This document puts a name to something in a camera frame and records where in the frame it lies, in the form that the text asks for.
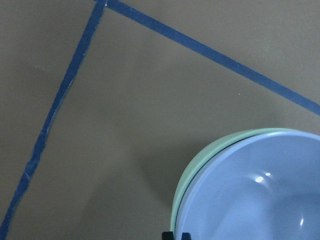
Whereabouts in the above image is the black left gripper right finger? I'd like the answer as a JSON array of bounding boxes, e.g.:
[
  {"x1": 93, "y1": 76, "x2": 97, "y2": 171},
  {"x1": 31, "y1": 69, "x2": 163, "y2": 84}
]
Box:
[{"x1": 181, "y1": 232, "x2": 192, "y2": 240}]

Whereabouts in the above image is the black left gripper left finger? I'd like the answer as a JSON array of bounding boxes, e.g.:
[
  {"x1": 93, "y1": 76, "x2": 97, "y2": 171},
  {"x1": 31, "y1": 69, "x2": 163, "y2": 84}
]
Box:
[{"x1": 161, "y1": 231, "x2": 174, "y2": 240}]

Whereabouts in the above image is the blue bowl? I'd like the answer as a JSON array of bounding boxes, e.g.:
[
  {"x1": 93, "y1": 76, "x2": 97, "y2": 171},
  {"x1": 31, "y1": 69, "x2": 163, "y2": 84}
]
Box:
[{"x1": 174, "y1": 131, "x2": 320, "y2": 240}]

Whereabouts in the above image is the green bowl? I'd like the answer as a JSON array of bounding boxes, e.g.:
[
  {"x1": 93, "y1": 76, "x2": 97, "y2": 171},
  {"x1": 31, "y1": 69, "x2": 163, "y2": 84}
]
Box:
[{"x1": 170, "y1": 128, "x2": 291, "y2": 232}]

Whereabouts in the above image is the blue tape strip left crosswise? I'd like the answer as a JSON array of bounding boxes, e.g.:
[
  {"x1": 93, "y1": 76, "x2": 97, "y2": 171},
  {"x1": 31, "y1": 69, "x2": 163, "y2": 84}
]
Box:
[{"x1": 105, "y1": 0, "x2": 320, "y2": 115}]

